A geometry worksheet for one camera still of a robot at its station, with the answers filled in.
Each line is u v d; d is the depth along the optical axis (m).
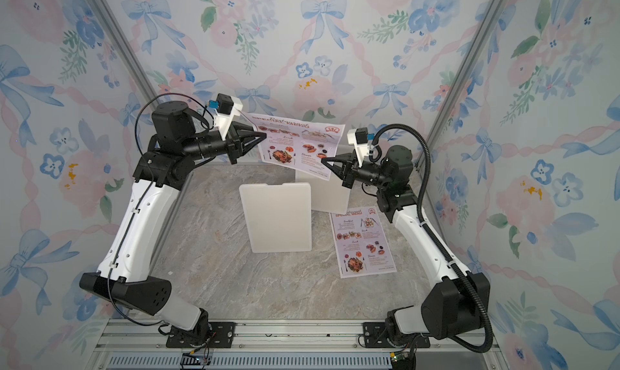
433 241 0.47
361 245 0.94
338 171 0.65
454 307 0.40
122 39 0.78
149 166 0.46
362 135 0.56
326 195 1.03
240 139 0.53
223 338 0.74
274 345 0.75
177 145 0.48
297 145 0.62
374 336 0.75
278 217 0.83
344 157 0.63
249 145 0.59
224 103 0.48
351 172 0.59
